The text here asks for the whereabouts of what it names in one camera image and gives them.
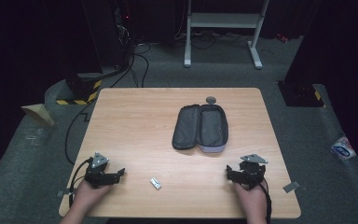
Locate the white blue packet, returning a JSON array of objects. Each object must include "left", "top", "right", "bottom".
[{"left": 330, "top": 135, "right": 358, "bottom": 161}]

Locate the black stand base yellow mark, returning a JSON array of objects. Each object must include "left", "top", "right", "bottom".
[{"left": 277, "top": 79, "right": 326, "bottom": 108}]

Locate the grey zip pencil case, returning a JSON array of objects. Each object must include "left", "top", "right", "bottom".
[{"left": 172, "top": 104, "right": 229, "bottom": 154}]

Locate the small white eraser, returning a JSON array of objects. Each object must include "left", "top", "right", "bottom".
[{"left": 149, "top": 176, "right": 162, "bottom": 190}]

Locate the white metal stand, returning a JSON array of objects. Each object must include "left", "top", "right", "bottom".
[{"left": 184, "top": 0, "right": 270, "bottom": 70}]

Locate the black yellow striped stand base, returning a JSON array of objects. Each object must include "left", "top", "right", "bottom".
[{"left": 55, "top": 73, "right": 103, "bottom": 106}]

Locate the beige cardboard piece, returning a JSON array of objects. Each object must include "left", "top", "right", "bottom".
[{"left": 21, "top": 103, "right": 56, "bottom": 127}]

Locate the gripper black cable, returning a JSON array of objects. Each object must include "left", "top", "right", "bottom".
[
  {"left": 258, "top": 177, "right": 273, "bottom": 224},
  {"left": 68, "top": 157, "right": 93, "bottom": 209}
]

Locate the black floor cable bundle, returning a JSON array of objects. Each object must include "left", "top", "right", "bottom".
[{"left": 109, "top": 41, "right": 153, "bottom": 89}]

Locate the grey tape strip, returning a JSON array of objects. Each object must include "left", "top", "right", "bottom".
[
  {"left": 282, "top": 180, "right": 301, "bottom": 194},
  {"left": 56, "top": 188, "right": 76, "bottom": 198}
]

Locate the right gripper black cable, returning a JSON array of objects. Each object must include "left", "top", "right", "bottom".
[{"left": 258, "top": 177, "right": 273, "bottom": 224}]

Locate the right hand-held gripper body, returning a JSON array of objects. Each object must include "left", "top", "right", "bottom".
[{"left": 238, "top": 153, "right": 269, "bottom": 190}]

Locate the person's right hand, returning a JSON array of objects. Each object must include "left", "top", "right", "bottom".
[{"left": 232, "top": 181, "right": 269, "bottom": 219}]

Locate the small red object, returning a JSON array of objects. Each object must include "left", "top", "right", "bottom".
[{"left": 275, "top": 33, "right": 290, "bottom": 44}]

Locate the black equipment tower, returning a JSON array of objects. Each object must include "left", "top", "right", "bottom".
[{"left": 83, "top": 0, "right": 138, "bottom": 70}]

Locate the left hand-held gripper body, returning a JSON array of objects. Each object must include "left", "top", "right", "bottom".
[{"left": 84, "top": 151, "right": 121, "bottom": 189}]

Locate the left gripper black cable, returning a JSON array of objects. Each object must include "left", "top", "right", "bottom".
[{"left": 68, "top": 157, "right": 93, "bottom": 209}]

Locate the person's left hand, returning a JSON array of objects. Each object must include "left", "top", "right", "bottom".
[{"left": 74, "top": 179, "right": 114, "bottom": 217}]

